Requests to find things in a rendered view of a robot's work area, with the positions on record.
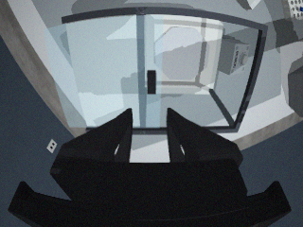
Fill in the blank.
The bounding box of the white block with round holes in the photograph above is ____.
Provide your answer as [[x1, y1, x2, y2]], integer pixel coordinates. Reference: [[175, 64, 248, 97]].
[[238, 0, 260, 9]]

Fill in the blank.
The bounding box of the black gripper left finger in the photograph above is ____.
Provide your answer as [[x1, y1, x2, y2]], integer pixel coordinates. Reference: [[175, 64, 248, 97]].
[[56, 108, 133, 163]]

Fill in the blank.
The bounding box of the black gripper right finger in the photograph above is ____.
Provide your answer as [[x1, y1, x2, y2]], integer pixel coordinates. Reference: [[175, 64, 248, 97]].
[[167, 108, 243, 167]]

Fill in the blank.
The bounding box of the grey bench mat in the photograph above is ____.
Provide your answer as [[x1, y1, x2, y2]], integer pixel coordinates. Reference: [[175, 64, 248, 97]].
[[31, 0, 303, 150]]

